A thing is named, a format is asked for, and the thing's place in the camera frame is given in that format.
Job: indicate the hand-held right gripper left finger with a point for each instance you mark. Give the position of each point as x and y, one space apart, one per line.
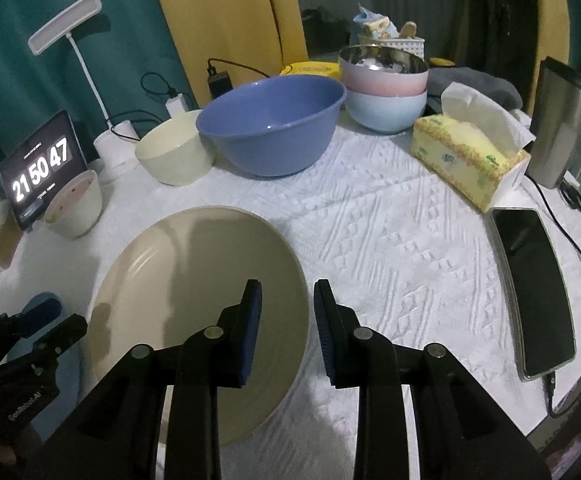
251 330

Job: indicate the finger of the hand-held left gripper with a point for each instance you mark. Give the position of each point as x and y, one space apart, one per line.
65 332
38 316

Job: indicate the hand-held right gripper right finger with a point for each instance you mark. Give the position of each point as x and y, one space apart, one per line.
326 330

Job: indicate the beige plate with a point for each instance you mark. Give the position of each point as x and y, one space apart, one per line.
170 270

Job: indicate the small white bowl pink inside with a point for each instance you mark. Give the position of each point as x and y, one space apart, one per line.
78 215

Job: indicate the cream bowl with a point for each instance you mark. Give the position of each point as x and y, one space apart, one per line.
170 165

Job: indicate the large blue bowl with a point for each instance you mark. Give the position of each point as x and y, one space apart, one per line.
270 145

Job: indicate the person's left hand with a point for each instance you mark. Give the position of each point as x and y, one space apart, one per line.
8 452

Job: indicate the brown cardboard box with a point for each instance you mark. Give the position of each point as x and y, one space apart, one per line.
5 250

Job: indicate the white textured tablecloth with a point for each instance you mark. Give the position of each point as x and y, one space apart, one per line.
395 240

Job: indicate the tablet showing clock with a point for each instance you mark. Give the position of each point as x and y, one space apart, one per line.
40 170

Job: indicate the black smartphone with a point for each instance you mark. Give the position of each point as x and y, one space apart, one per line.
530 285

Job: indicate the yellow tissue box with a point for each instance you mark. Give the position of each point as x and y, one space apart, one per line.
460 160

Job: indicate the light blue bowl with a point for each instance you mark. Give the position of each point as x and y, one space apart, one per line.
385 112

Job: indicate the teal curtain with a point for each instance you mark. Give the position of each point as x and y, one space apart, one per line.
20 90

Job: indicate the white charger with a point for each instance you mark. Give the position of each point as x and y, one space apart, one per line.
176 105

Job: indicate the black charger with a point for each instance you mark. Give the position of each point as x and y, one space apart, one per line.
219 85

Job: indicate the pink steel-lined bowl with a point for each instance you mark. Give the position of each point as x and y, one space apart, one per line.
385 82

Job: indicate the yellow packet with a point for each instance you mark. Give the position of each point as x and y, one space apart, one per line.
310 69

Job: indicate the black scissors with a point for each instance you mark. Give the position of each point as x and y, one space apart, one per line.
572 197

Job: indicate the grey cloth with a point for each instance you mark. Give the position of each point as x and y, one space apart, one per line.
475 80

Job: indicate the yellow lid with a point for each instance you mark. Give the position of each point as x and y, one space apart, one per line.
441 62

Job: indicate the white basket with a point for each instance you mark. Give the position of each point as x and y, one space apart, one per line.
405 46

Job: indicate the white desk lamp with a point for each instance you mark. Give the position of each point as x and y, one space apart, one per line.
65 20

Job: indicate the steel tumbler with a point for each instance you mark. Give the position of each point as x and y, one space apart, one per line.
555 125

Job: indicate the blue snack packet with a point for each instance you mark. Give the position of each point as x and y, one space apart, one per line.
370 19

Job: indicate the yellow curtain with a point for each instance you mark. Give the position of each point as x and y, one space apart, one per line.
552 10
220 10

